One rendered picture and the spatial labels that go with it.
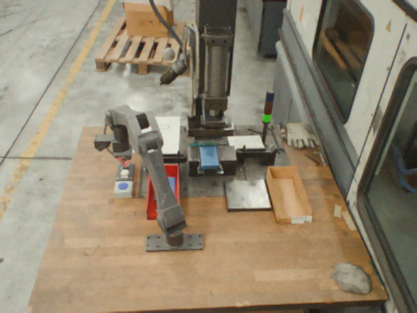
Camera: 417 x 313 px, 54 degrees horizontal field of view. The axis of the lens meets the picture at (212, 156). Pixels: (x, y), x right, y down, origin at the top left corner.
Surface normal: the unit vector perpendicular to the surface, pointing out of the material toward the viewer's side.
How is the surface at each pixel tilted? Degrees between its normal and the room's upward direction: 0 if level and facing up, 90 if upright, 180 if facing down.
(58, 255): 0
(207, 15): 90
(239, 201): 0
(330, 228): 0
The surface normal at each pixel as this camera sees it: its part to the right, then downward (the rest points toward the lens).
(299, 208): 0.04, -0.78
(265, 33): 0.02, 0.63
